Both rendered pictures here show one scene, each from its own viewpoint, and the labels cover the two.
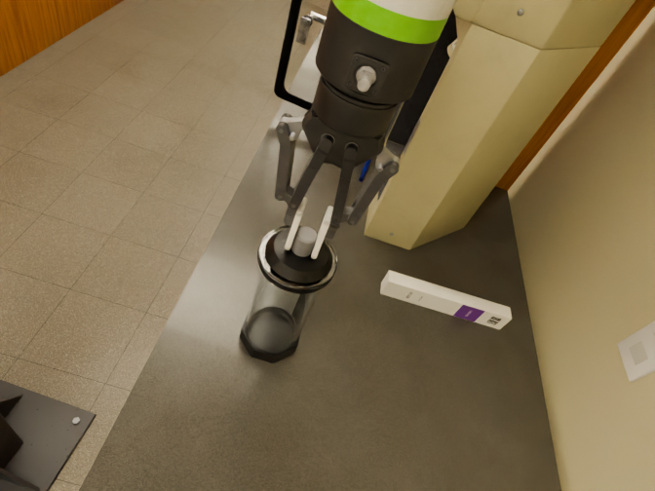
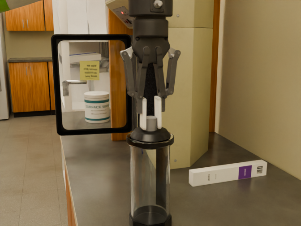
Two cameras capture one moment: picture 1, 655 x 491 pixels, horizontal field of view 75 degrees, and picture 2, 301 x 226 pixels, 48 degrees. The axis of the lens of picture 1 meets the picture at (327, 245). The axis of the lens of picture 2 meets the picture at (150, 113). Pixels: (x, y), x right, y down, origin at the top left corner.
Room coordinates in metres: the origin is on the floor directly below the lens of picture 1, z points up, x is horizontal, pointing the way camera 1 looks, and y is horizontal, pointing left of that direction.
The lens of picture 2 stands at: (-0.35, 0.17, 1.39)
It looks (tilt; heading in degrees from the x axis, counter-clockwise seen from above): 13 degrees down; 349
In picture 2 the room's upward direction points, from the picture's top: straight up
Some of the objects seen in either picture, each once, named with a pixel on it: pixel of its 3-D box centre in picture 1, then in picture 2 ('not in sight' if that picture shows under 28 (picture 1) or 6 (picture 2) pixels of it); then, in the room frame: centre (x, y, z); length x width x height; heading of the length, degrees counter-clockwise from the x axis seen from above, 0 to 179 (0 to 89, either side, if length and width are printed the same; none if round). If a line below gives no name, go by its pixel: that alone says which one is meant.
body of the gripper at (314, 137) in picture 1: (347, 123); (150, 41); (0.37, 0.03, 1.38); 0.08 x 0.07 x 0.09; 96
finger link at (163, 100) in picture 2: (341, 223); (165, 100); (0.38, -0.01, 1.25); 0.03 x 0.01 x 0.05; 96
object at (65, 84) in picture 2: (303, 30); (65, 89); (1.00, 0.25, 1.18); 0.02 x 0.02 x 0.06; 89
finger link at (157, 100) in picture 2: (322, 233); (157, 112); (0.38, 0.01, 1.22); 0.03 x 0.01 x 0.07; 6
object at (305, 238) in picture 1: (301, 249); (150, 131); (0.37, 0.03, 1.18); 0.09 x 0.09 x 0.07
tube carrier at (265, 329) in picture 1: (283, 298); (150, 179); (0.37, 0.03, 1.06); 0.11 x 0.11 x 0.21
